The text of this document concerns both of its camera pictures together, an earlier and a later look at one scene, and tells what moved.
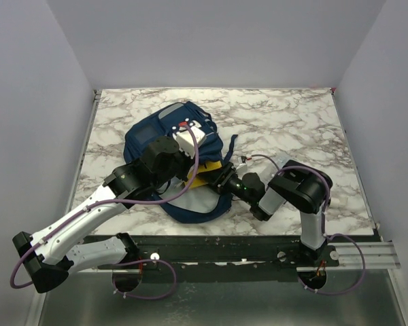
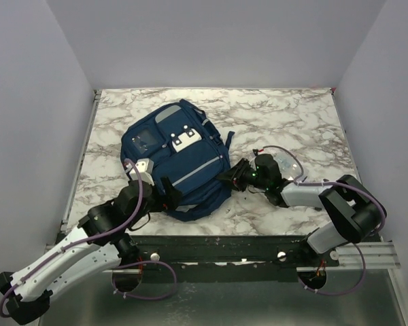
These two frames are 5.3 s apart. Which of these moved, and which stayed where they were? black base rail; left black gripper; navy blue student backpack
Moved: left black gripper
Stayed: navy blue student backpack; black base rail
